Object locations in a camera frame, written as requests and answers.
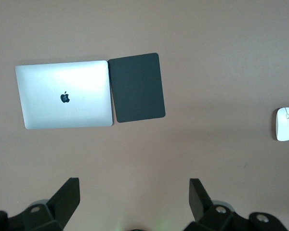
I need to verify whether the black mouse pad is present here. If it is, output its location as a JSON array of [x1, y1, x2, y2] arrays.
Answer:
[[107, 52, 166, 124]]

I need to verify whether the white computer mouse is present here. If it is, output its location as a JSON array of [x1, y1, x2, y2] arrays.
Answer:
[[275, 107, 289, 142]]

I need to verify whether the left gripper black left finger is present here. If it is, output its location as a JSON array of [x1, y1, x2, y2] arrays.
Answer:
[[0, 177, 81, 231]]

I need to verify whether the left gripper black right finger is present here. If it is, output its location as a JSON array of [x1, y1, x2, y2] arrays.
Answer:
[[184, 178, 287, 231]]

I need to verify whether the silver apple laptop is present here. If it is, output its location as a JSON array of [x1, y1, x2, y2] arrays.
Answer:
[[14, 60, 114, 130]]

